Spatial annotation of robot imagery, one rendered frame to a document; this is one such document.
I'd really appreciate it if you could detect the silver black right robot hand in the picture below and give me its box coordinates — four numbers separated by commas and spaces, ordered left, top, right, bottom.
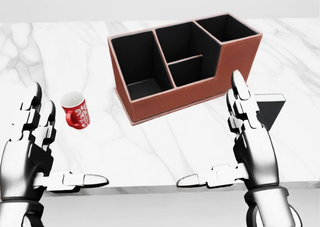
176, 69, 281, 189

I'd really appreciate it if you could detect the red white patterned mug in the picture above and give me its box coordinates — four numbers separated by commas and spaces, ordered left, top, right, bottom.
59, 91, 91, 130

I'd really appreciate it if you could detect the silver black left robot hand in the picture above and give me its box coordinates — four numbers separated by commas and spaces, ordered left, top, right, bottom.
0, 81, 110, 202

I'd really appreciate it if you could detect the red-brown desk caddy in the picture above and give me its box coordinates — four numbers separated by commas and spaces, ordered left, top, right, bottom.
107, 11, 263, 126

